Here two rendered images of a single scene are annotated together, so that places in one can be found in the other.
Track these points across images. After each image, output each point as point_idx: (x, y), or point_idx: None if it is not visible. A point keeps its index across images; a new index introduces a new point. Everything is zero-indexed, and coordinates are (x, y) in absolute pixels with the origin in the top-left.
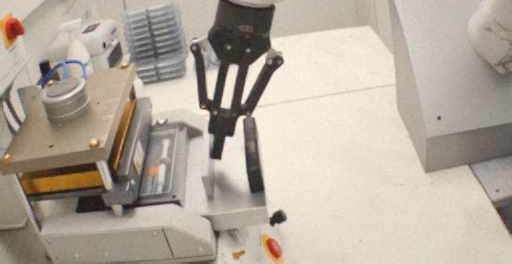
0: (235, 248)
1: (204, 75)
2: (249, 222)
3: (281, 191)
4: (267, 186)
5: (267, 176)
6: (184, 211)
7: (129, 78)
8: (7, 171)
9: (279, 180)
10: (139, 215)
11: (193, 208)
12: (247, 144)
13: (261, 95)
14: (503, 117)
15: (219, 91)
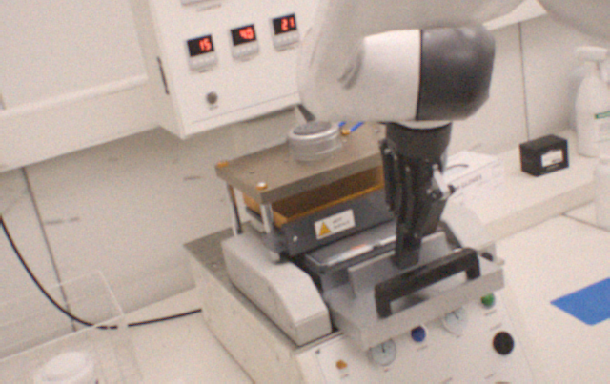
0: (355, 360)
1: (388, 176)
2: (352, 336)
3: (588, 382)
4: (587, 367)
5: (607, 358)
6: (310, 288)
7: None
8: (218, 174)
9: (609, 371)
10: (280, 269)
11: (334, 293)
12: (416, 268)
13: (424, 223)
14: None
15: (397, 199)
